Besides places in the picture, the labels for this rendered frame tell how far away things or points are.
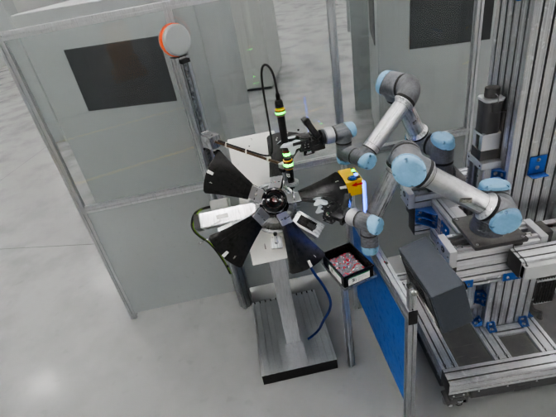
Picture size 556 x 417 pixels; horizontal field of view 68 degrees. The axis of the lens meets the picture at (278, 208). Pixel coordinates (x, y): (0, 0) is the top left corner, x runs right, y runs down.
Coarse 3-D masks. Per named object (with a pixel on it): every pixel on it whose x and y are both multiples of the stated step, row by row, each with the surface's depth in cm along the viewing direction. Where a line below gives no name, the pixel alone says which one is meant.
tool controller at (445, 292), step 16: (400, 256) 149; (416, 256) 143; (432, 256) 140; (416, 272) 137; (432, 272) 135; (448, 272) 132; (416, 288) 145; (432, 288) 130; (448, 288) 128; (464, 288) 128; (432, 304) 131; (448, 304) 130; (464, 304) 131; (448, 320) 134; (464, 320) 135
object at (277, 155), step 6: (288, 132) 203; (294, 132) 202; (270, 138) 208; (270, 144) 208; (276, 144) 205; (270, 150) 207; (276, 150) 204; (276, 156) 203; (282, 156) 200; (294, 156) 197; (270, 162) 206; (270, 168) 205; (276, 168) 201; (270, 174) 204; (276, 174) 200
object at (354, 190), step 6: (354, 168) 237; (342, 174) 233; (348, 174) 232; (348, 180) 226; (354, 180) 225; (360, 180) 225; (348, 186) 226; (354, 186) 226; (360, 186) 227; (348, 192) 228; (354, 192) 228; (360, 192) 229
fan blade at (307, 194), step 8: (328, 176) 205; (336, 176) 204; (320, 184) 203; (328, 184) 201; (336, 184) 201; (344, 184) 200; (304, 192) 200; (312, 192) 198; (320, 192) 197; (328, 192) 197; (336, 192) 197; (344, 192) 197; (304, 200) 195; (312, 200) 194
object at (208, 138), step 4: (204, 132) 233; (208, 132) 232; (212, 132) 231; (200, 136) 231; (204, 136) 229; (208, 136) 228; (212, 136) 227; (216, 136) 228; (204, 140) 229; (208, 140) 226; (212, 140) 227; (216, 140) 228; (220, 140) 230; (204, 144) 232; (208, 144) 228; (212, 144) 227; (216, 144) 229; (208, 148) 230; (212, 148) 228
